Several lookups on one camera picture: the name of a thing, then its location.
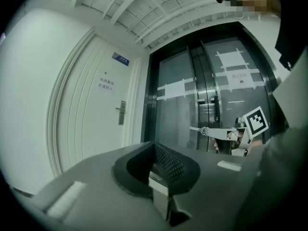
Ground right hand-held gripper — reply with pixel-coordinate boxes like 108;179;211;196
206;106;269;157

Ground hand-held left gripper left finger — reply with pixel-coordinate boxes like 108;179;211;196
31;141;169;231

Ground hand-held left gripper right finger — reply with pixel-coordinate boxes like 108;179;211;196
150;142;263;231

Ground white door with handle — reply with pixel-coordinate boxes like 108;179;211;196
57;34;137;175

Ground person's right forearm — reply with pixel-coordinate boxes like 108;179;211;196
247;138;264;154

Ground glass door leaf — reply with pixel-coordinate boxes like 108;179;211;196
201;38;274;154
155;47;200;150

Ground dark glass double door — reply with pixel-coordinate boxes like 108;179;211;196
141;20;289;155

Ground dark metal door lock plate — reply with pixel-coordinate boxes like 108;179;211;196
118;100;127;126

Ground paper sign red characters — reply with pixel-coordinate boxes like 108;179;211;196
95;76;116;96

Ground blue and white sign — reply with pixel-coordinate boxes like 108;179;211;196
112;51;130;66

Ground person's right hand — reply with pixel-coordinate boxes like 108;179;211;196
213;131;241;154

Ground white taped notice with icon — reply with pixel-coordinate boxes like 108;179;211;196
215;67;260;92

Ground white taped paper sheet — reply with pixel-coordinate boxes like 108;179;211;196
157;77;195;101
215;48;250;72

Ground white ceiling pipes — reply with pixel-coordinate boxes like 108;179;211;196
133;7;241;45

